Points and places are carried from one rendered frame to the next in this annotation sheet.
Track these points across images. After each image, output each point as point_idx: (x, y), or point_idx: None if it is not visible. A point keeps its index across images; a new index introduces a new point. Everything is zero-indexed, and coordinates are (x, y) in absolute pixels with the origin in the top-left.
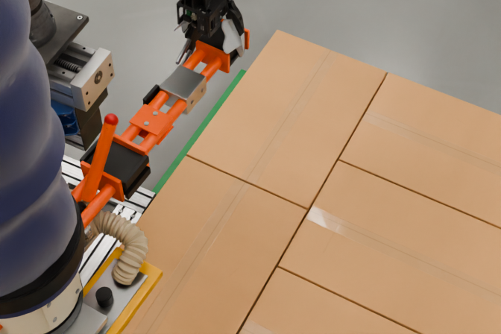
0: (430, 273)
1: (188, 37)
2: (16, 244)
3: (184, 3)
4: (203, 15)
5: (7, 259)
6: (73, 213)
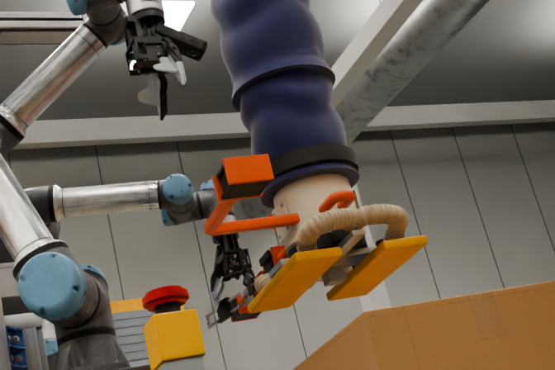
0: None
1: (228, 298)
2: (336, 111)
3: (228, 248)
4: (243, 249)
5: (338, 116)
6: None
